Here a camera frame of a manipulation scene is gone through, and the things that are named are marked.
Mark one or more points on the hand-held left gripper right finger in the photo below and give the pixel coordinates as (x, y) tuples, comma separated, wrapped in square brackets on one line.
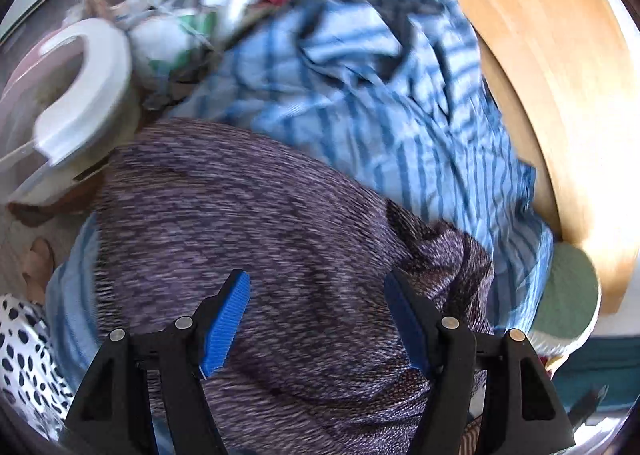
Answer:
[(407, 325)]

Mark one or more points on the teal cloth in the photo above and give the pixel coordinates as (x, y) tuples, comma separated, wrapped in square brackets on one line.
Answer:
[(600, 370)]

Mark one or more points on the wooden headboard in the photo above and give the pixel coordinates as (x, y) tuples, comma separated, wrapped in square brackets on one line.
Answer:
[(550, 60)]

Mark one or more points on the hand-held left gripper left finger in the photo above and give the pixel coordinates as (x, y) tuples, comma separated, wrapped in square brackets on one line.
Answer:
[(225, 325)]

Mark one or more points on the green and cream cloth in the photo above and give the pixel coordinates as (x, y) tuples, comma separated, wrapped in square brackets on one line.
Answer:
[(570, 295)]

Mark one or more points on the black spotted white cloth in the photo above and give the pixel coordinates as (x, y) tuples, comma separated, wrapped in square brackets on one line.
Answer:
[(25, 360)]

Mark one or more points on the dark heathered knit garment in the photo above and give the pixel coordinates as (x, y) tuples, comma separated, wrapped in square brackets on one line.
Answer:
[(280, 215)]

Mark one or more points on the pile of plastic bags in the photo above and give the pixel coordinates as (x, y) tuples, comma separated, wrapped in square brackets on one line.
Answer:
[(160, 35)]

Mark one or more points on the clear plastic tub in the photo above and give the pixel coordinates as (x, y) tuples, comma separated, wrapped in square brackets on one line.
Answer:
[(20, 105)]

